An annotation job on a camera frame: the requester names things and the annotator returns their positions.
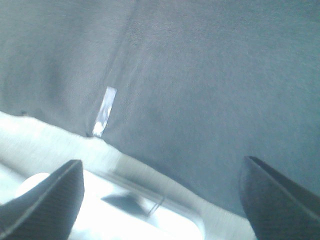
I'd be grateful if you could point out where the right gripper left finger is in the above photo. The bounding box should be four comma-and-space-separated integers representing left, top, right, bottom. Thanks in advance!
0, 160, 85, 240

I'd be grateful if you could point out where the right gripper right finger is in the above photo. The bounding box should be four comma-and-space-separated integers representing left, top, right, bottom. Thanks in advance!
239, 156, 320, 240

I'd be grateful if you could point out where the clear tape strip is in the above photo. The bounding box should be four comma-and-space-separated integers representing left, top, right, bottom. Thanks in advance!
92, 86, 117, 138

